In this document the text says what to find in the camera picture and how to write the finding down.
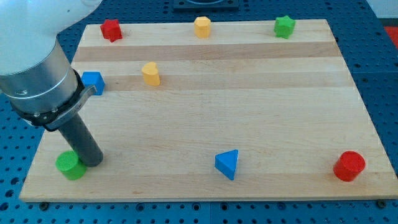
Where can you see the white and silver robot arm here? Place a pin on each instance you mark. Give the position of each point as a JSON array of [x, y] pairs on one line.
[[36, 75]]

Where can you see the yellow heart block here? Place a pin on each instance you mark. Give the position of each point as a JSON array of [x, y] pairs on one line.
[[150, 74]]

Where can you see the blue cube block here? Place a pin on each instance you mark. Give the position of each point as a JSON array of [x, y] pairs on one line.
[[94, 78]]

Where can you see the wooden board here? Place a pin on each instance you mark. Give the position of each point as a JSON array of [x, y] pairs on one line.
[[289, 106]]

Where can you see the blue triangle block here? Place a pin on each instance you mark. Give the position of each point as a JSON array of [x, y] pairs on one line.
[[227, 163]]

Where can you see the yellow hexagon block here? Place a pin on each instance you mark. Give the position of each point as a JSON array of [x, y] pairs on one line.
[[202, 27]]

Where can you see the green star block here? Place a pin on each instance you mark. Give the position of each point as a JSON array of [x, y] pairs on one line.
[[284, 27]]

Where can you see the red star block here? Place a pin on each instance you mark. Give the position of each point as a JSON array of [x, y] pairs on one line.
[[111, 30]]

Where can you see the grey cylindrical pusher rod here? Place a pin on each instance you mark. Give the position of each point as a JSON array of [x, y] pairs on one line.
[[81, 141]]

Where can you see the green cylinder block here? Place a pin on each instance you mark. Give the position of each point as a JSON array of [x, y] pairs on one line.
[[70, 165]]

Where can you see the red cylinder block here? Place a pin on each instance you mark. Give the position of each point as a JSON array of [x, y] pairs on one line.
[[349, 165]]

